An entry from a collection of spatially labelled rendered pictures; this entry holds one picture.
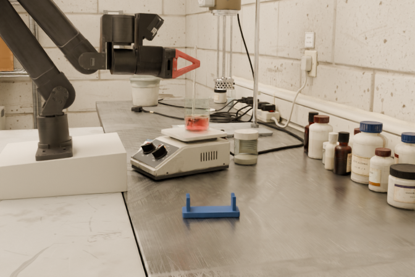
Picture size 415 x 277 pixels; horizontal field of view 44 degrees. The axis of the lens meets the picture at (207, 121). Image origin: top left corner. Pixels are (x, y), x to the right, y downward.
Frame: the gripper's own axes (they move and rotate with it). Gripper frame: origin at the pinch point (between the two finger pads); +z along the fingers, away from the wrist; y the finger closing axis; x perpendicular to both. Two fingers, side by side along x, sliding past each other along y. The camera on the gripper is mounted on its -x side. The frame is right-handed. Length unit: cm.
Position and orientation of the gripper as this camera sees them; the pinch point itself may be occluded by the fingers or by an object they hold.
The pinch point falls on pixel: (196, 63)
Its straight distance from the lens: 117.3
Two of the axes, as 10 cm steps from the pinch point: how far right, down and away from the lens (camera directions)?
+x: -0.4, 9.9, 1.6
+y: -3.8, -1.6, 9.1
